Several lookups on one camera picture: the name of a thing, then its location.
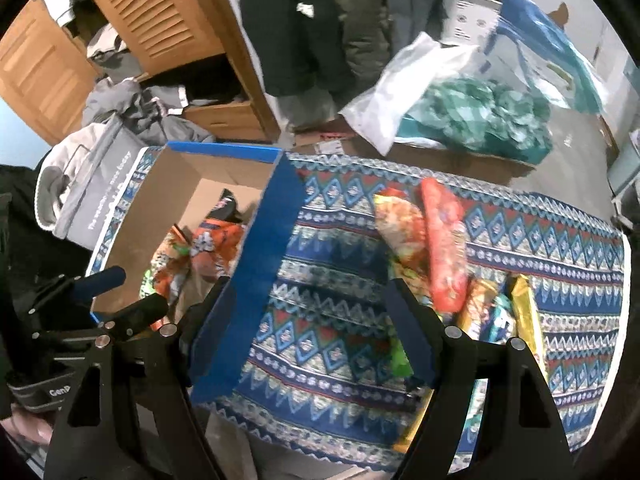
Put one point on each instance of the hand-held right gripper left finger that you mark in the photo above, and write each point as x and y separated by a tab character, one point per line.
222	305

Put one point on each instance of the dark cloth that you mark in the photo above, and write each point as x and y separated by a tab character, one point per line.
30	240

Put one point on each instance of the grey lettered bag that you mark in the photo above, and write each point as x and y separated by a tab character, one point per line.
100	180

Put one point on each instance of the plain brown cardboard box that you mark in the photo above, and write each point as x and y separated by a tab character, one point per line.
450	162

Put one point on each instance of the blue-edged cardboard box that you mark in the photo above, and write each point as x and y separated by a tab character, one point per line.
272	240

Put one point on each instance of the yellow orange snack packet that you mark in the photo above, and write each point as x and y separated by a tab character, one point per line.
397	225

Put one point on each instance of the blue plastic bag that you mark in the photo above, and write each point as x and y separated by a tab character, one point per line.
545	55

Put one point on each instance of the green snack packet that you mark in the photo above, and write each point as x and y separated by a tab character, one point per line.
402	360

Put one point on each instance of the orange patterned snack packet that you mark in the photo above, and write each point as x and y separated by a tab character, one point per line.
217	250

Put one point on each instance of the grey blue container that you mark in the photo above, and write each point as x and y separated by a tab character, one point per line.
625	170

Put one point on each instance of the metal tin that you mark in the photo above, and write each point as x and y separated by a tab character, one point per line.
465	15

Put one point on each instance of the person's left hand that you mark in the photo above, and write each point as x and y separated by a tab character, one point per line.
27	427

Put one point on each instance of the grey clothes pile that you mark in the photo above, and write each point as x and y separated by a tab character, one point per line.
145	107

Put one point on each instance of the white grey hoodie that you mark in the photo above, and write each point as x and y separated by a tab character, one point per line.
55	180

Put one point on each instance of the dark hanging coat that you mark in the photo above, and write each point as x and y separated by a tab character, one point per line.
290	25

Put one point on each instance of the wooden louvred wardrobe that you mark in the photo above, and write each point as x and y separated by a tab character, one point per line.
160	25

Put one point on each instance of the black printed snack packet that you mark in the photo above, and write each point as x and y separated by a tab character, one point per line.
227	207

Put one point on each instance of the long red snack packet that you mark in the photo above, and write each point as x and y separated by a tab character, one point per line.
445	245

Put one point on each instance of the slim yellow snack packet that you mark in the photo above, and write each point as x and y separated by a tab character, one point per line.
412	425

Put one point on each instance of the wooden panel door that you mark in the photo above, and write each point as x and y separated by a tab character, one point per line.
40	75

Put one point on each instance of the green checked cloth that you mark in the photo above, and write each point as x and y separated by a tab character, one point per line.
475	115

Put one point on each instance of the blue patterned blanket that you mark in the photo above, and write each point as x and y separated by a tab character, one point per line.
340	285

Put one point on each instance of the snack packets inside box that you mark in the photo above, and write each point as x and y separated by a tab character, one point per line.
170	270

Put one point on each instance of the olive hanging coat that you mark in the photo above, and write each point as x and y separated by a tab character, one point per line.
362	20

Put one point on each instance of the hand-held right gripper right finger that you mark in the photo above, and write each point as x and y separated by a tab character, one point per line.
407	320

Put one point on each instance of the orange gold snack packet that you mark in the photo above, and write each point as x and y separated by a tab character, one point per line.
477	305

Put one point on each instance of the clear bag with green cloth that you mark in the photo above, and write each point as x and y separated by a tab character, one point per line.
400	100

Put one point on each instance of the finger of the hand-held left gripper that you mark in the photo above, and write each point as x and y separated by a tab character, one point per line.
142	310
102	280

